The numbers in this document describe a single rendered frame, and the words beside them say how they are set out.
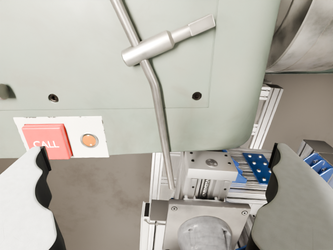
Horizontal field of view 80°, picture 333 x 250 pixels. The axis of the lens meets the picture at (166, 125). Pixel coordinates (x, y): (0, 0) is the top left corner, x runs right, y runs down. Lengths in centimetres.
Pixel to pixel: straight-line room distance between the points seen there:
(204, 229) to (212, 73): 42
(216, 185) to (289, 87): 138
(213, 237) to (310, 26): 48
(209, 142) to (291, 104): 165
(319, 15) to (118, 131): 32
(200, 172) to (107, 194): 184
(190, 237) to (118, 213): 196
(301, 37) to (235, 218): 46
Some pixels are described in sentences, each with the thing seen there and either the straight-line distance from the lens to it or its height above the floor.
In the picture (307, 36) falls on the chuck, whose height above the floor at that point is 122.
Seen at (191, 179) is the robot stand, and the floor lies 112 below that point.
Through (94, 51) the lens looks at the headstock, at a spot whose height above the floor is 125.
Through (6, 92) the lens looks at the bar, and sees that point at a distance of 36.
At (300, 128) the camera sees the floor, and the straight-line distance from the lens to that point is 211.
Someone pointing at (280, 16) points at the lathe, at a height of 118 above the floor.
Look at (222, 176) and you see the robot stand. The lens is 58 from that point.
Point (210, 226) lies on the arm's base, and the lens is 59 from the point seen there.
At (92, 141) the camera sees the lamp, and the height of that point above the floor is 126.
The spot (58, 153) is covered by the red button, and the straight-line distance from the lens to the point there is 36.
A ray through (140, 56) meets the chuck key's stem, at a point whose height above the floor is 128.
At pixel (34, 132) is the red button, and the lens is 36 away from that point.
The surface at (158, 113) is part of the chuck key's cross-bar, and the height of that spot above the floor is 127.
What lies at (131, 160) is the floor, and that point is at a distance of 197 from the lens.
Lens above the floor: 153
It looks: 62 degrees down
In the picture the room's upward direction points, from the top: 180 degrees clockwise
